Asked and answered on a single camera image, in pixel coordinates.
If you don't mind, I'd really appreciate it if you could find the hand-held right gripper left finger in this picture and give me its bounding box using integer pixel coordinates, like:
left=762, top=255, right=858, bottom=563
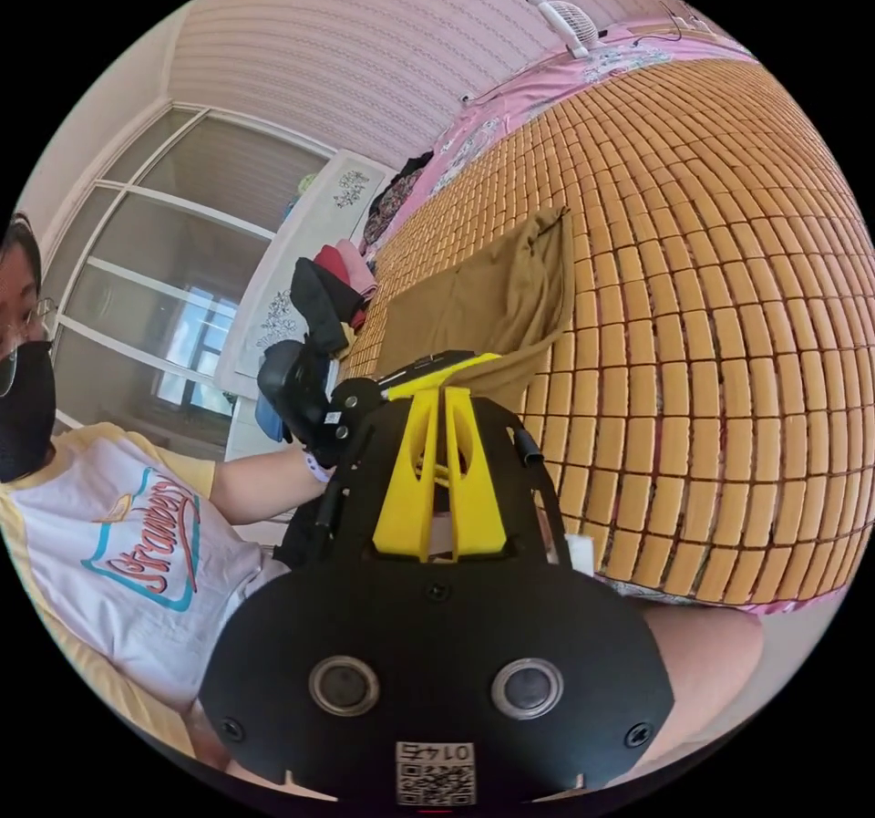
left=372, top=388, right=444, bottom=557

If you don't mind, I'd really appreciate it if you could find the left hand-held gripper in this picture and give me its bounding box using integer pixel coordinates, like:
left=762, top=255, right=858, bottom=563
left=256, top=338, right=504, bottom=471

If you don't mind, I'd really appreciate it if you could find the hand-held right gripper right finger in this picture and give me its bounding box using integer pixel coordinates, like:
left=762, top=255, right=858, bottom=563
left=442, top=387, right=509, bottom=557

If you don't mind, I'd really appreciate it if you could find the brown long sleeve shirt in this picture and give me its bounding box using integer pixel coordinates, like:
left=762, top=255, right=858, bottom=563
left=374, top=204, right=577, bottom=417

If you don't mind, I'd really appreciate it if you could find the person's left forearm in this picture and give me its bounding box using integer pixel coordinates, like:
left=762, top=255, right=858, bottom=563
left=210, top=447, right=331, bottom=531

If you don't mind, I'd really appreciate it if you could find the pile of clothes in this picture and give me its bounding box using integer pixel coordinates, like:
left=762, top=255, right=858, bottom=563
left=253, top=239, right=379, bottom=444

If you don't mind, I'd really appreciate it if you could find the dark floral garment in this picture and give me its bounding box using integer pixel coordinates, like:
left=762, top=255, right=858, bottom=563
left=360, top=150, right=437, bottom=260

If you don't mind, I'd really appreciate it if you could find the white panel with floral print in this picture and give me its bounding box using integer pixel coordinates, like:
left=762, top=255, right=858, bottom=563
left=214, top=150, right=388, bottom=389

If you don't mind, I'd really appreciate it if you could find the bed with woven mat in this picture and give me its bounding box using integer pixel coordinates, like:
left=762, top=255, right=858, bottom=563
left=338, top=16, right=875, bottom=619

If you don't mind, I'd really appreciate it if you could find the person's body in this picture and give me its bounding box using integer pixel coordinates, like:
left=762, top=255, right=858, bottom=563
left=0, top=212, right=765, bottom=786

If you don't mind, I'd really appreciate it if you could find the window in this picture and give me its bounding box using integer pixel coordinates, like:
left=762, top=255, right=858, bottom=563
left=39, top=100, right=331, bottom=426

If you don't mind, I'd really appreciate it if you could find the white fan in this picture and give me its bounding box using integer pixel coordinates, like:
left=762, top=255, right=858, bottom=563
left=524, top=0, right=608, bottom=60

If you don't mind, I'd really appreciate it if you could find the black cable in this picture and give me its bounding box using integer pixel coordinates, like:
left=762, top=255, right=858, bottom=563
left=657, top=0, right=715, bottom=39

